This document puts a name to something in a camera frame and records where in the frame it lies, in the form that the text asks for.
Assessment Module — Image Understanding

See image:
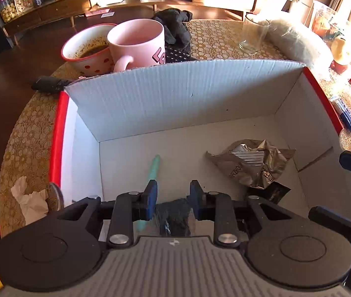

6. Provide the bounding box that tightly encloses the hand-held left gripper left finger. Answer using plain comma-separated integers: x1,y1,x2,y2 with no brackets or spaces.
56,179,158,248

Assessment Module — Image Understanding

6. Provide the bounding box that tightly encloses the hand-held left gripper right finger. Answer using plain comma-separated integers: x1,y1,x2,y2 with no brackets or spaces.
189,179,312,247

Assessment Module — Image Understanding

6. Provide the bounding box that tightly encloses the dark plastic bag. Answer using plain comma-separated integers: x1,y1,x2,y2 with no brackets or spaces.
154,198,193,237

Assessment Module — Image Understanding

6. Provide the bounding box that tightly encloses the foil wrapper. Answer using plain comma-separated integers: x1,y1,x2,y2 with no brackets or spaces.
206,139,296,190

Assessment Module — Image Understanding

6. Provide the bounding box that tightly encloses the red cardboard box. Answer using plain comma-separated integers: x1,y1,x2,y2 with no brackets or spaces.
49,59,351,242

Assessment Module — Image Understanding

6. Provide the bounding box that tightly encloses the blue striped packet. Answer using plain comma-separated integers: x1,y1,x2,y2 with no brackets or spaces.
330,96,351,130

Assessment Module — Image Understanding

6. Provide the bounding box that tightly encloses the crumpled white tissue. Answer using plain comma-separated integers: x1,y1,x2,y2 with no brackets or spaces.
11,176,50,226

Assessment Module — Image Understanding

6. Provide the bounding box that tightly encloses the grey filled plastic bag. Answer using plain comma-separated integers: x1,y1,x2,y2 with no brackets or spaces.
256,17,333,78

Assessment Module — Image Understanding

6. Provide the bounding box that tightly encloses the clear plastic fruit bowl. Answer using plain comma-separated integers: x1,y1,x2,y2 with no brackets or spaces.
310,0,351,70

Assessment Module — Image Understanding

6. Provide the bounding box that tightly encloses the black dotted cloth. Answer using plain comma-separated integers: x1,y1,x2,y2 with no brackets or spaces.
165,43,199,64

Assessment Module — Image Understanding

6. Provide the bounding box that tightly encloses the pink mug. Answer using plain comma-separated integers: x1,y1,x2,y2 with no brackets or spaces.
107,19,166,73

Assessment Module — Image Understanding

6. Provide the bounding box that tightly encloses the red dotted white bowl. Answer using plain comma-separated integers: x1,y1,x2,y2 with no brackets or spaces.
61,23,119,76

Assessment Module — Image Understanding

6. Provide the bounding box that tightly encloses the clear drinking glass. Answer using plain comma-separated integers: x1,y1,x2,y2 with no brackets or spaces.
239,13,271,56

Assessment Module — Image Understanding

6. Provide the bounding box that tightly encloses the glass snack jar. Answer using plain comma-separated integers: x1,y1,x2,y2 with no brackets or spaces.
0,0,18,23

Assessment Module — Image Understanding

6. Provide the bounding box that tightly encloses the black handle object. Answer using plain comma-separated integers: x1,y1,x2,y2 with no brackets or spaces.
31,76,74,93

